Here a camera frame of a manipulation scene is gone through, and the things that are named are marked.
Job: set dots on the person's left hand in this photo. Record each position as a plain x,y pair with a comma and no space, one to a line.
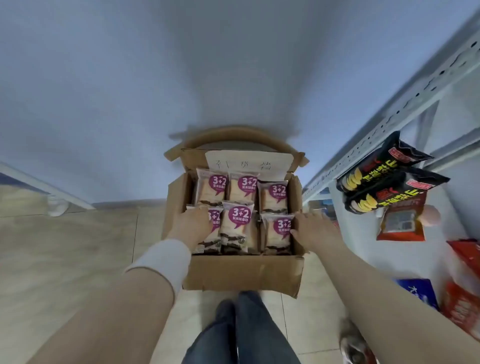
191,227

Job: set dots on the blue snack packet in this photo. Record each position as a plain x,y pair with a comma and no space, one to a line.
422,292

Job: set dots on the cluster of red snack packets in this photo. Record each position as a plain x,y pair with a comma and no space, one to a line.
463,311

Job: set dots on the person's right hand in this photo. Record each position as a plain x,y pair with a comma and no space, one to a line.
317,232

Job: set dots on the person's right forearm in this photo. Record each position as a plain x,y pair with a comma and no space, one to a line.
393,318

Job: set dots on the pile of bread packets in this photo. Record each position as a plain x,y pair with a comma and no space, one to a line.
238,221

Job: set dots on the orange red snack packet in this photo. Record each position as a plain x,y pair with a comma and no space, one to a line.
403,225

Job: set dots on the white handwritten paper sheet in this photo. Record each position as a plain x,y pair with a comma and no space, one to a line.
247,161

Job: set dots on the brown cardboard box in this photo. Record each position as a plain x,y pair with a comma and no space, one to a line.
243,273

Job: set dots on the person's left forearm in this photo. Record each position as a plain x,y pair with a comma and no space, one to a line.
112,318

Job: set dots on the white arm sleeve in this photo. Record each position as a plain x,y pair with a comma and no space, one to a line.
165,262

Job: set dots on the black chip bag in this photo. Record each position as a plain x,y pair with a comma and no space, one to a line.
378,165
393,195

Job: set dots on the person's blue jeans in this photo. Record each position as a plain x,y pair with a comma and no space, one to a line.
255,337

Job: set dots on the pink round packet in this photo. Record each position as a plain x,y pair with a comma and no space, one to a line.
431,215

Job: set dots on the white metal shelf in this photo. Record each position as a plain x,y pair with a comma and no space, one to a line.
390,114

